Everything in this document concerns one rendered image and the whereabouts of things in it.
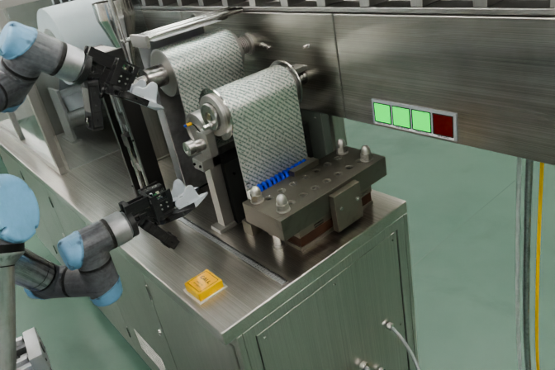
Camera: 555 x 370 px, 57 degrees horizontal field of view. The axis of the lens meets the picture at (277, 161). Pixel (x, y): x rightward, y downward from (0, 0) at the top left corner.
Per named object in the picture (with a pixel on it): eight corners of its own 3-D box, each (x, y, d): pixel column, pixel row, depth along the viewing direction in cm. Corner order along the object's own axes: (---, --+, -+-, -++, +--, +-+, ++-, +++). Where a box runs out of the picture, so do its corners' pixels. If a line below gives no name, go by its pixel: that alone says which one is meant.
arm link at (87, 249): (64, 267, 116) (50, 235, 112) (108, 243, 121) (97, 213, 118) (76, 280, 110) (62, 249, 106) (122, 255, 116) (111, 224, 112)
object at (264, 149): (246, 195, 141) (232, 134, 133) (307, 161, 153) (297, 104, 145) (248, 195, 141) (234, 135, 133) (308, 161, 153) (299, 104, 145)
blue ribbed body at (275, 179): (250, 196, 141) (248, 186, 140) (306, 165, 153) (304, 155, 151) (258, 201, 139) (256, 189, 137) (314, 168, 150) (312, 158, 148)
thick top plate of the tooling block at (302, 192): (246, 221, 137) (241, 202, 135) (346, 162, 159) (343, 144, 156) (284, 241, 126) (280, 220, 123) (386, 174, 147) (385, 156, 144)
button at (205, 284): (186, 290, 127) (183, 282, 125) (209, 276, 130) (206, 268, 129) (201, 302, 121) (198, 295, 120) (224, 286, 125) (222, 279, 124)
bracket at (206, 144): (210, 230, 150) (184, 136, 137) (227, 220, 154) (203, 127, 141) (219, 235, 147) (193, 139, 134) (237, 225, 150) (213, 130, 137)
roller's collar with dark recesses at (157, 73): (144, 89, 151) (137, 68, 148) (161, 83, 154) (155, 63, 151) (154, 92, 146) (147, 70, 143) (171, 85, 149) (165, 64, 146)
